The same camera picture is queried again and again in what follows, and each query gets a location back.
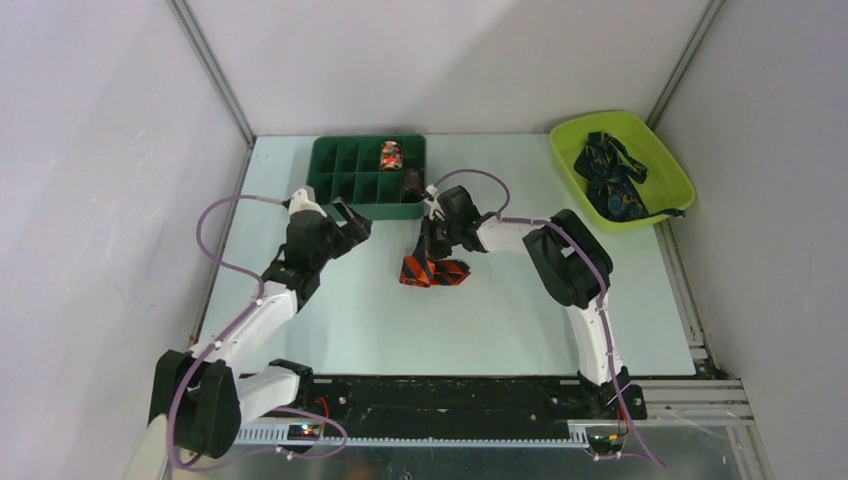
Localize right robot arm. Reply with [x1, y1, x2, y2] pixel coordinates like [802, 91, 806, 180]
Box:
[399, 186, 647, 422]

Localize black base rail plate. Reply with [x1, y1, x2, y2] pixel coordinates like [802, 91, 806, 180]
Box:
[291, 375, 648, 441]

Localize left corner aluminium post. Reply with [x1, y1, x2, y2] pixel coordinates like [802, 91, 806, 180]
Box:
[166, 0, 257, 147]

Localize brown patterned rolled tie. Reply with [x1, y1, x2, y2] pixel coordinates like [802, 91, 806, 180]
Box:
[401, 168, 424, 203]

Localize orange navy striped tie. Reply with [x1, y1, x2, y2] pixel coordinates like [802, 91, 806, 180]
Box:
[399, 255, 470, 288]

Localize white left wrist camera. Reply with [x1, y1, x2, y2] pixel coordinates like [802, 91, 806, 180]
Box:
[287, 186, 327, 218]

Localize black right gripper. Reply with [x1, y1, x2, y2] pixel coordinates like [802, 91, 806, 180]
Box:
[411, 215, 461, 264]

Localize right corner aluminium post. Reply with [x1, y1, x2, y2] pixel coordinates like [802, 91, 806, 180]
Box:
[645, 0, 727, 130]

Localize lime green plastic bin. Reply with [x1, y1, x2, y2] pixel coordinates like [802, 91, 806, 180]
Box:
[549, 110, 696, 233]

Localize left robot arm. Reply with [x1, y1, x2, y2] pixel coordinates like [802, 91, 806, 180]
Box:
[150, 189, 372, 470]

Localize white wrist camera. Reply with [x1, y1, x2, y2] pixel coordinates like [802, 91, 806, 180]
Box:
[423, 184, 445, 221]
[287, 186, 327, 218]

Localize navy floral gold tie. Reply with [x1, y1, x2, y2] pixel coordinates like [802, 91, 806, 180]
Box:
[574, 131, 685, 223]

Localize green compartment organizer tray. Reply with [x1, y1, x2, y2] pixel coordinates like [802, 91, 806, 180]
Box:
[306, 134, 427, 221]

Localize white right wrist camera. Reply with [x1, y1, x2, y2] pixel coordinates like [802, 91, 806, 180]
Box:
[423, 184, 445, 221]

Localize corner aluminium post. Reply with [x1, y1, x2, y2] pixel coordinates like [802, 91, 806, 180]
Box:
[645, 0, 727, 130]
[166, 0, 257, 147]

